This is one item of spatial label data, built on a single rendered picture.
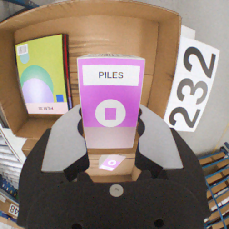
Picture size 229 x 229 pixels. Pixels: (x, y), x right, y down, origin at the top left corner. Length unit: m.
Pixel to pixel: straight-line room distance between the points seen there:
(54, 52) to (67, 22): 0.08
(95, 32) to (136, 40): 0.09
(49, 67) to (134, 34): 0.20
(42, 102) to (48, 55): 0.12
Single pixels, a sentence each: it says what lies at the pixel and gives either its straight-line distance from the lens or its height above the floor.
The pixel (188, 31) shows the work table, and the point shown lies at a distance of 0.37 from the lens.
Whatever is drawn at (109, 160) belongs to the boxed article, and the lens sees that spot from 0.41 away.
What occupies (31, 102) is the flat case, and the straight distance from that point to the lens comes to 0.33.
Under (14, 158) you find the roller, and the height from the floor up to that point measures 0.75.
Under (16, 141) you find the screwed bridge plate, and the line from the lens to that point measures 0.59.
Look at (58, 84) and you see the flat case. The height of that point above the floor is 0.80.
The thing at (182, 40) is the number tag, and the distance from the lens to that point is 0.23.
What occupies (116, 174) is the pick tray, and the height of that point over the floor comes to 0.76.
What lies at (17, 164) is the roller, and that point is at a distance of 0.81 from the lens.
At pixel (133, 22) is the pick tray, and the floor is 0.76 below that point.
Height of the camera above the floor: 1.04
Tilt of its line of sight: 58 degrees down
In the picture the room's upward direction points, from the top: 175 degrees clockwise
